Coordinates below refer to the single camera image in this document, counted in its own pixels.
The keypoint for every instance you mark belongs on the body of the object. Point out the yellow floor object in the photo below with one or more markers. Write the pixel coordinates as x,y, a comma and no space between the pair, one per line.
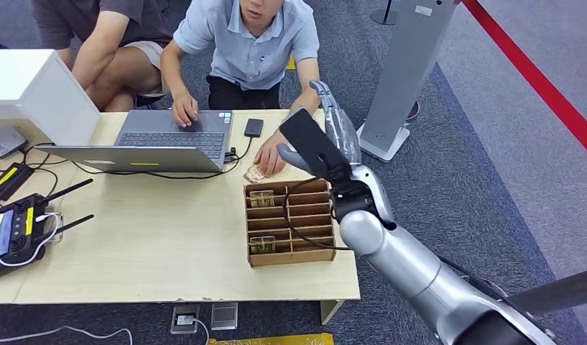
274,340

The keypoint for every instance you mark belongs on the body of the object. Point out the black external drive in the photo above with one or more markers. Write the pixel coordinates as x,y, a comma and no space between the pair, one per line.
253,127

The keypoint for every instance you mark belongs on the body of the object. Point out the black remote controller with antennas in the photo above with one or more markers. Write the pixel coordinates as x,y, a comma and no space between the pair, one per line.
17,233

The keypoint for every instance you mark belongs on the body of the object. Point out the person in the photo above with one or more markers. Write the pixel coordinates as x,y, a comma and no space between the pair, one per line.
107,28
250,47

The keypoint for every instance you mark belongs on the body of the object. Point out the dark stanchion base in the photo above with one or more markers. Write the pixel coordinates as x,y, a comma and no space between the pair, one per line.
383,15

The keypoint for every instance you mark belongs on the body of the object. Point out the black device with yellow label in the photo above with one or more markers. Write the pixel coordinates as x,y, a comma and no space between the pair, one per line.
7,181

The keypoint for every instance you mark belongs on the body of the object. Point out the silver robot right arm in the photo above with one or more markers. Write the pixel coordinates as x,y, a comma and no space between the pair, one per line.
417,271

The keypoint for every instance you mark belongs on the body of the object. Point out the grey open laptop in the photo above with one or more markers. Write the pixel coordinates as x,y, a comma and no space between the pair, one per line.
179,138

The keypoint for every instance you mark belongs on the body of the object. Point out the person's left hand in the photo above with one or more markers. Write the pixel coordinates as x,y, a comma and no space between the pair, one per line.
269,157

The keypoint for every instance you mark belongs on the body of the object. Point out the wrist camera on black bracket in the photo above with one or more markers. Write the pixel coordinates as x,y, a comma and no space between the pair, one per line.
312,140

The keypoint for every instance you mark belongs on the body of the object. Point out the person's right hand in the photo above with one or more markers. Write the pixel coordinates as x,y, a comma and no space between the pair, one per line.
184,110

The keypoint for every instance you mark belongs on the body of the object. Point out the white box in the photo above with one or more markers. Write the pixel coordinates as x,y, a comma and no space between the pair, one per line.
31,90

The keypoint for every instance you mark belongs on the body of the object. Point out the grey floor socket plate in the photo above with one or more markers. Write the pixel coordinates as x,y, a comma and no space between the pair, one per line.
224,316

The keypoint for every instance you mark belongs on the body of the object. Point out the small grey box device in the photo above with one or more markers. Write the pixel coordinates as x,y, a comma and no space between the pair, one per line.
5,142

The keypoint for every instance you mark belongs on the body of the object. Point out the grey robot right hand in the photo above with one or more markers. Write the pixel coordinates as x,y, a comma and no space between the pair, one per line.
340,124

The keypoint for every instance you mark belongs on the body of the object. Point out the pale wooden table leg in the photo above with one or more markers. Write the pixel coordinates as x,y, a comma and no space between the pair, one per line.
330,310

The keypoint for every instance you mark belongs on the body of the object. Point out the grey pillar stand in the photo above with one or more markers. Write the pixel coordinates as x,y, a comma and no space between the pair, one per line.
407,62

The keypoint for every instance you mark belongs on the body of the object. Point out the red barrier strip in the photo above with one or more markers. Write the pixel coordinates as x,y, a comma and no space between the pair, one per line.
536,81

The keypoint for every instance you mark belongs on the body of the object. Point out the floor socket with plug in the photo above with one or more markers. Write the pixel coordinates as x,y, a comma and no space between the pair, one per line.
183,320

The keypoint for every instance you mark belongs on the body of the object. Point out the brown wooden slotted card box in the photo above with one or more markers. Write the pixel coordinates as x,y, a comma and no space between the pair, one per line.
302,224

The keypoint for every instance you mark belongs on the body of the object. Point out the chrome stanchion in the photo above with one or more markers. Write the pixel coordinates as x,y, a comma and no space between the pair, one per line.
559,293

